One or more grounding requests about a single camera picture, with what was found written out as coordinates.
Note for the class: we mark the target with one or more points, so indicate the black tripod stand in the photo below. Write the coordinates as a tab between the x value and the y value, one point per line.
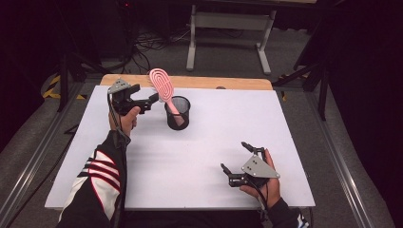
313	79
71	76

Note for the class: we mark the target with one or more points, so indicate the white table board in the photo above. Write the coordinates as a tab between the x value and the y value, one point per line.
190	164

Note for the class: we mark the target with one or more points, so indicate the black mesh pen holder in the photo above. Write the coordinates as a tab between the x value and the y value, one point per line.
177	120

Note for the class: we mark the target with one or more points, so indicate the pink hairbrush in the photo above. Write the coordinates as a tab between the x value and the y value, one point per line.
162	85

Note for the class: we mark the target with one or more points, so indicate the person's right hand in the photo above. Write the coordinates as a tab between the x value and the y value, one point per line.
269	190

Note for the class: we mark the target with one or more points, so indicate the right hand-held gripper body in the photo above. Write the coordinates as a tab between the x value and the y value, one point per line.
258	169

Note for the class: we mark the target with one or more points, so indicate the yellow black floor tape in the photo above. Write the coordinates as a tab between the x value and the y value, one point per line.
53	87

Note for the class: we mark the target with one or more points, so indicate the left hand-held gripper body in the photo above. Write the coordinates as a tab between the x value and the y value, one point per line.
122	101

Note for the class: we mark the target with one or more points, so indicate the aluminium rail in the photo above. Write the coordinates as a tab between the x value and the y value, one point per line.
342	164
28	164

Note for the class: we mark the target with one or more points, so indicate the white metal frame table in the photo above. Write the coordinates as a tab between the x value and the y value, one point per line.
231	20

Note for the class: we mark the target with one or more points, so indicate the person's left hand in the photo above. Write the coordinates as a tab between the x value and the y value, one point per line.
126	122

